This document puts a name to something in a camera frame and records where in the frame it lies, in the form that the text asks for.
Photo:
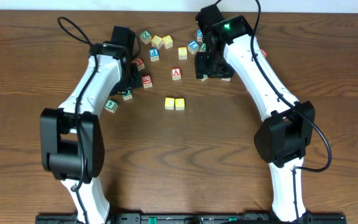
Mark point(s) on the green V block right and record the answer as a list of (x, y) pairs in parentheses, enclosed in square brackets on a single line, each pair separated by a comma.
[(205, 77)]

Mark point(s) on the yellow O block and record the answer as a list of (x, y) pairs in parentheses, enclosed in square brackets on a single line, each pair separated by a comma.
[(179, 103)]

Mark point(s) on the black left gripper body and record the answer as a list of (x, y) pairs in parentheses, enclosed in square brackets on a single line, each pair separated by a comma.
[(132, 80)]

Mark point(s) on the yellow S block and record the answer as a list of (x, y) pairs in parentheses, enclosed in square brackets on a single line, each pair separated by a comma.
[(182, 53)]

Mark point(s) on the blue D block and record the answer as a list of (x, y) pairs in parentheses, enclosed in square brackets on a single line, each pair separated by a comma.
[(199, 36)]

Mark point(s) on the red M block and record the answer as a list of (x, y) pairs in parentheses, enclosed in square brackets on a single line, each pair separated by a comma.
[(263, 53)]

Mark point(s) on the red A block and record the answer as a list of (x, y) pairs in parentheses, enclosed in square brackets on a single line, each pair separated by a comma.
[(176, 73)]

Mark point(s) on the green 4 block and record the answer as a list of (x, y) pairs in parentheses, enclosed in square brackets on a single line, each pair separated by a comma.
[(111, 106)]

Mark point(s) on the green B block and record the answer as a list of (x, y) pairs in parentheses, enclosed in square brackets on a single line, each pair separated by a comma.
[(203, 47)]

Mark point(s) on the blue L block upper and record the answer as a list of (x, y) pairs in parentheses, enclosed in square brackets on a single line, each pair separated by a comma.
[(193, 47)]

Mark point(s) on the yellow block beside Z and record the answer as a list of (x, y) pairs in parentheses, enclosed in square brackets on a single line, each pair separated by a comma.
[(157, 41)]

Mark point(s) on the red E block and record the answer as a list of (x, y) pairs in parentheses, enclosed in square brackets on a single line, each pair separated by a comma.
[(147, 81)]

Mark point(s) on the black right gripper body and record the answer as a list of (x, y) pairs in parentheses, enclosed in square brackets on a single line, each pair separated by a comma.
[(210, 71)]

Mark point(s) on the green Z block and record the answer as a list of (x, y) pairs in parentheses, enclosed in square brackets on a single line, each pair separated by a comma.
[(145, 37)]

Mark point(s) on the blue P block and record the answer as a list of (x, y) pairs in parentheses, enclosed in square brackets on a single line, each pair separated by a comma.
[(154, 54)]

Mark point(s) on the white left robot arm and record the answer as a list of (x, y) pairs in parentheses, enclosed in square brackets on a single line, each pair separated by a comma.
[(71, 141)]

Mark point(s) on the yellow C block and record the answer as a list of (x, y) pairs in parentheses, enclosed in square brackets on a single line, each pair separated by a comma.
[(169, 103)]

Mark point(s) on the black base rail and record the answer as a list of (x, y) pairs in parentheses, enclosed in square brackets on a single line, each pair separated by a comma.
[(251, 217)]

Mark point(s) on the yellow U block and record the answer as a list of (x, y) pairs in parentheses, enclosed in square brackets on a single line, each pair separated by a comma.
[(167, 41)]

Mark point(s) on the green R block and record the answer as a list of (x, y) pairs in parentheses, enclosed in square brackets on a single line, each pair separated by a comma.
[(127, 95)]

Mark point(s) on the red U block left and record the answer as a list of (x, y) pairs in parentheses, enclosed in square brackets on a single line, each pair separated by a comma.
[(139, 63)]

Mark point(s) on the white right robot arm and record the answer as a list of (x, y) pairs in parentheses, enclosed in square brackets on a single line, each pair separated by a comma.
[(285, 132)]

